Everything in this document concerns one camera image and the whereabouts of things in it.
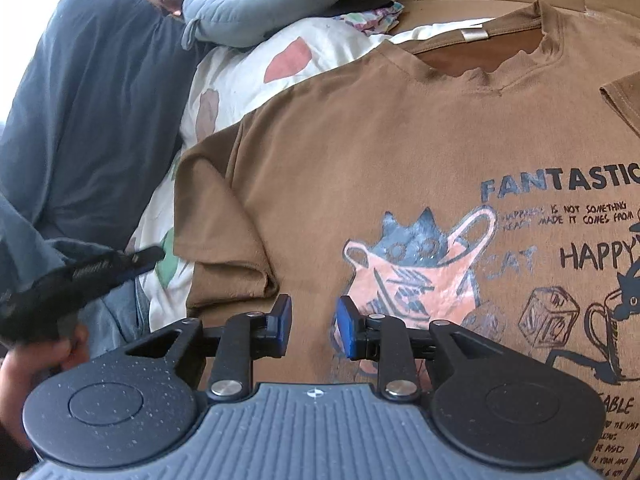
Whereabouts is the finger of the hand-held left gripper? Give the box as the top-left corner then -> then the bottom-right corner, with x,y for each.
117,245 -> 166,283

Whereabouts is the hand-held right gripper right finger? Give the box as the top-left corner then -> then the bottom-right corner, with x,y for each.
336,296 -> 507,402

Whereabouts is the white bear print blanket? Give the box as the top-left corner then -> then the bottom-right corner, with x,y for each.
127,14 -> 497,335

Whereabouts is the grey garment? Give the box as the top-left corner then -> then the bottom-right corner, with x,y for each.
0,191 -> 123,291

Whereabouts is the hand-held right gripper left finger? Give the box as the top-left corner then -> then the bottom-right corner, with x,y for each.
124,294 -> 293,401

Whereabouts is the colourful patterned cloth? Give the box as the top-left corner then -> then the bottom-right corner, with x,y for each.
331,0 -> 406,37

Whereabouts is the dark grey pillow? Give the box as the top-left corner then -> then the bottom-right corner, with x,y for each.
0,0 -> 217,243

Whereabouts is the brown printed t-shirt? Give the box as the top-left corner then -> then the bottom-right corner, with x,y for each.
172,0 -> 640,480

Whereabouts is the person's left hand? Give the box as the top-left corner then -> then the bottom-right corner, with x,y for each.
0,327 -> 90,450

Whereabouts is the grey neck pillow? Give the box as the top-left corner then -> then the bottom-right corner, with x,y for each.
181,0 -> 352,52

